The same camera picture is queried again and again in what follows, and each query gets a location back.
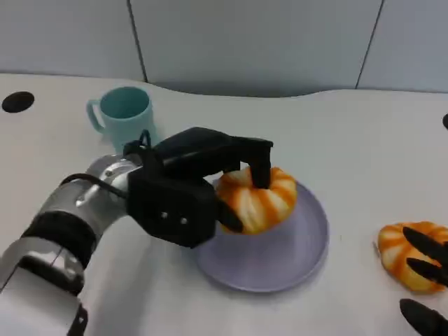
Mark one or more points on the orange white toy bread roll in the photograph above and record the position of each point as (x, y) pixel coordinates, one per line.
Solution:
(266, 206)
(393, 245)

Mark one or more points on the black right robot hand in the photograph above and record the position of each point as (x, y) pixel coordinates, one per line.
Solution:
(425, 245)

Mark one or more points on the pale green mug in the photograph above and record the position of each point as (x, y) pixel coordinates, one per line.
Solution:
(122, 108)

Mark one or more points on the lilac plate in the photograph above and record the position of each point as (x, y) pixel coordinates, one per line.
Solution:
(266, 259)

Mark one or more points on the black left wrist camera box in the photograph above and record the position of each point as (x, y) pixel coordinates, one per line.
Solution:
(171, 206)

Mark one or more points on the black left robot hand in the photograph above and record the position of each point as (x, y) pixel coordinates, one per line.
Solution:
(203, 150)

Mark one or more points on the black table grommet hole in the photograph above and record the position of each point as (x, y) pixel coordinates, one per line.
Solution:
(17, 102)
(445, 121)

